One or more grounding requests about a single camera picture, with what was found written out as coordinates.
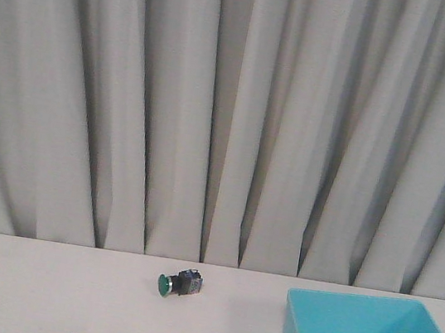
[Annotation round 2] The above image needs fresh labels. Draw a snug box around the green push button far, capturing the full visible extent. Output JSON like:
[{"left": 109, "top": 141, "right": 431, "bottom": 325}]
[{"left": 157, "top": 269, "right": 203, "bottom": 297}]

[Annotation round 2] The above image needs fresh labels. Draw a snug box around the grey pleated curtain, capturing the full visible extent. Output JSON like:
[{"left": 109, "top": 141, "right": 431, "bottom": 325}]
[{"left": 0, "top": 0, "right": 445, "bottom": 299}]

